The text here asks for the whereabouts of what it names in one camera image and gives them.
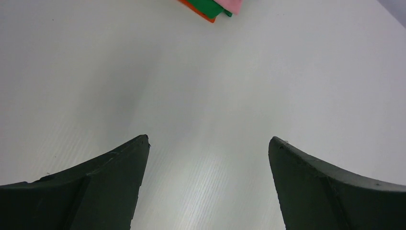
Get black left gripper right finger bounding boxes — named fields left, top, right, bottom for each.
left=268, top=137, right=406, bottom=230

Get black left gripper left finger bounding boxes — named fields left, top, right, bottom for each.
left=0, top=134, right=150, bottom=230

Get folded pink t shirt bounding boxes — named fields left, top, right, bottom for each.
left=214, top=0, right=243, bottom=15

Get folded orange t shirt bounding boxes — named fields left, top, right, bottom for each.
left=178, top=0, right=216, bottom=23

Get folded green t shirt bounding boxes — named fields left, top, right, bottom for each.
left=186, top=0, right=233, bottom=19

